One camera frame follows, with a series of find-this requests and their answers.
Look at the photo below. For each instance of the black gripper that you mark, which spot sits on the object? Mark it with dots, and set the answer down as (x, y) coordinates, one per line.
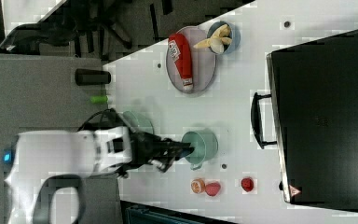
(147, 148)

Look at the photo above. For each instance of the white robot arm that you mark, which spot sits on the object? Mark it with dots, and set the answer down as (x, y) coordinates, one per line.
(46, 177)

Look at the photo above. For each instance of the black toaster oven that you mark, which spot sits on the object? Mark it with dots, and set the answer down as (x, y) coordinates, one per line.
(314, 95)

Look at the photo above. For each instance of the green mug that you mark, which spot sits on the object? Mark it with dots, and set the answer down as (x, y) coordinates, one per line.
(205, 146)

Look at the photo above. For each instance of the orange slice toy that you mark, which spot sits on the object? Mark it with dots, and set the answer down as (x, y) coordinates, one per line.
(197, 186)

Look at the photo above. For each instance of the green perforated colander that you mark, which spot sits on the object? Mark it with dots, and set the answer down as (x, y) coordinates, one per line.
(138, 121)

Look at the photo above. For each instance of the red round toy fruit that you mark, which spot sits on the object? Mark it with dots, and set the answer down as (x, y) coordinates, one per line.
(212, 189)

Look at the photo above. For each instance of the dark teal crate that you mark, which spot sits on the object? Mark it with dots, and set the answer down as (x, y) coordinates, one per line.
(136, 213)

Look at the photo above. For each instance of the red strawberry toy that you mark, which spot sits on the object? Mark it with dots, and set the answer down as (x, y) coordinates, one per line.
(247, 184)

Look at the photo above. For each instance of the green marker pen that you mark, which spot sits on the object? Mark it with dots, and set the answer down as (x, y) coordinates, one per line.
(100, 99)

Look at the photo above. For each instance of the grey round plate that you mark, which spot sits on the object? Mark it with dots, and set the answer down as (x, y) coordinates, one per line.
(203, 63)

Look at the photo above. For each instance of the red ketchup bottle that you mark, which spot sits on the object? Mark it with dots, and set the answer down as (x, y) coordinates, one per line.
(180, 52)

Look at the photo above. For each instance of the peeled banana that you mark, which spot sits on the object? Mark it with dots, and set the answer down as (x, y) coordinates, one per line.
(217, 41)

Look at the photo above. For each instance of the blue small bowl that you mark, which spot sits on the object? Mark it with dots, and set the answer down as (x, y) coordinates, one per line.
(234, 35)

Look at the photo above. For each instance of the black cylinder post upper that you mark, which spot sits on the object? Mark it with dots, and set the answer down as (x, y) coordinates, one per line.
(85, 77)

